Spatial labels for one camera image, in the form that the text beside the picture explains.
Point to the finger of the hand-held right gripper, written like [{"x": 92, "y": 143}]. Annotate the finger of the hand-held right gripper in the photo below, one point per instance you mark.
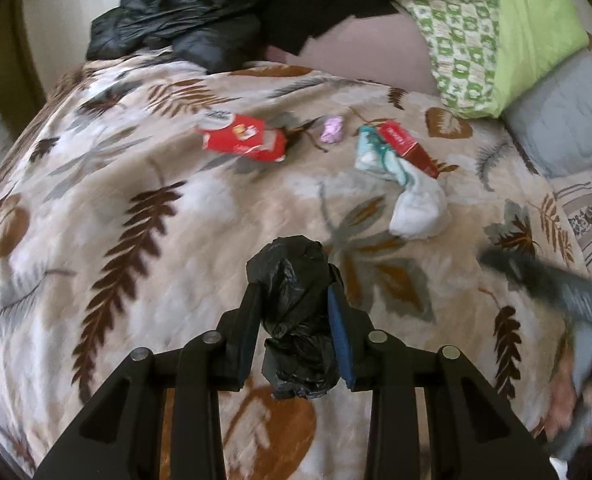
[{"x": 526, "y": 272}]

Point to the small pink wrapper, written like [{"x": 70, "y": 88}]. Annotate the small pink wrapper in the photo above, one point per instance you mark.
[{"x": 332, "y": 130}]

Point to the red box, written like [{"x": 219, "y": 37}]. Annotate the red box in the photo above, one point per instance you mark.
[{"x": 406, "y": 142}]

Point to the person's right hand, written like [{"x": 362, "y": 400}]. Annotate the person's right hand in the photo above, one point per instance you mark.
[{"x": 563, "y": 400}]

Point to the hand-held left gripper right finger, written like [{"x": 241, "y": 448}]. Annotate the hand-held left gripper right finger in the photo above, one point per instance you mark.
[{"x": 338, "y": 340}]

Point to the striped floral cushion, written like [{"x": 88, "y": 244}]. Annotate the striped floral cushion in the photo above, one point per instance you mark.
[{"x": 586, "y": 220}]

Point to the black plastic bag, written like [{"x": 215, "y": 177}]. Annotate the black plastic bag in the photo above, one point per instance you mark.
[{"x": 291, "y": 320}]

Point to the red packet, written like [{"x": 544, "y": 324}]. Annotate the red packet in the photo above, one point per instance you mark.
[{"x": 241, "y": 140}]

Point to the blue-grey pillow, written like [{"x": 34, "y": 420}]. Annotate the blue-grey pillow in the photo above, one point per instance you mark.
[{"x": 566, "y": 115}]

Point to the black cloth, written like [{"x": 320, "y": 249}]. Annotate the black cloth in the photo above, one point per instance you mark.
[{"x": 316, "y": 10}]

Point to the white tissue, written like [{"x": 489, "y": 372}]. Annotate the white tissue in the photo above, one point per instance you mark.
[{"x": 416, "y": 210}]

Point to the window with wooden frame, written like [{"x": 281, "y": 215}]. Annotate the window with wooden frame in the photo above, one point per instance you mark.
[{"x": 11, "y": 60}]

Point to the black puffer jacket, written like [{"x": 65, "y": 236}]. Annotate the black puffer jacket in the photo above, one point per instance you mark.
[{"x": 176, "y": 10}]

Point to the green patterned quilt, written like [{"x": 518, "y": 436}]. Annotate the green patterned quilt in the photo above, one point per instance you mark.
[{"x": 526, "y": 25}]

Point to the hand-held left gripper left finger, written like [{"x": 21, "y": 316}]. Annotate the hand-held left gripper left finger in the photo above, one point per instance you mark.
[{"x": 246, "y": 340}]

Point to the leaf printed blanket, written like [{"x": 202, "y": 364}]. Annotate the leaf printed blanket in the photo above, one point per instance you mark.
[{"x": 126, "y": 260}]

